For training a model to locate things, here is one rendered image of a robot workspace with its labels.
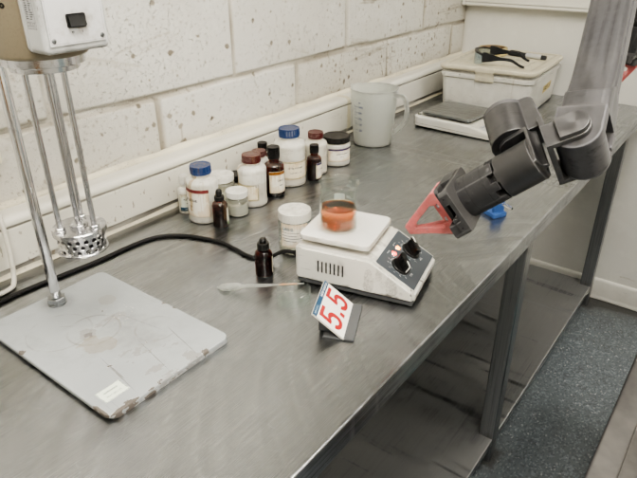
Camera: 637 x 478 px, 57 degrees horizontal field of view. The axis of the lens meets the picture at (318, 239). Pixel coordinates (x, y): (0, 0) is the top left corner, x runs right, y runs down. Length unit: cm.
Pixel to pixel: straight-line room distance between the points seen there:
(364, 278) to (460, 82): 118
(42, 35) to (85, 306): 44
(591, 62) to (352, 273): 44
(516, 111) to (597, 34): 14
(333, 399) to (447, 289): 32
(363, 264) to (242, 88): 65
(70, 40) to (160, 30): 57
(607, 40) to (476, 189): 25
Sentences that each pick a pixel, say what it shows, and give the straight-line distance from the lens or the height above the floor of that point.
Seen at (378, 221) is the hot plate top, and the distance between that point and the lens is 98.
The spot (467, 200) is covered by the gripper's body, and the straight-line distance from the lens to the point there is 79.
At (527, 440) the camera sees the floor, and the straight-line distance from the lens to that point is 183.
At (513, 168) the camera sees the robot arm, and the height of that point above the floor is 100.
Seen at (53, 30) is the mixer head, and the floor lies 117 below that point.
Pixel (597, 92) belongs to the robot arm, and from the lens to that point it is 80.
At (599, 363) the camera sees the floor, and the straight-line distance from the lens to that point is 219.
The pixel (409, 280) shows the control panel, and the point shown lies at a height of 79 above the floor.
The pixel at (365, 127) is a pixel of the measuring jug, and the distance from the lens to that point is 159.
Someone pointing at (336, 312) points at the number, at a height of 77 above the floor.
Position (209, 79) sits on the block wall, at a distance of 134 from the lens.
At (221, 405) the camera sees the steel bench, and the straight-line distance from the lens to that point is 75.
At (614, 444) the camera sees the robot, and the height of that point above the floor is 36.
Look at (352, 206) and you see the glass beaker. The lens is 91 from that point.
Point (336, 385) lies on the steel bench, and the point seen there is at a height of 75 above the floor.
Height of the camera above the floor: 126
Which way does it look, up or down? 27 degrees down
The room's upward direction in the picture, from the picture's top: straight up
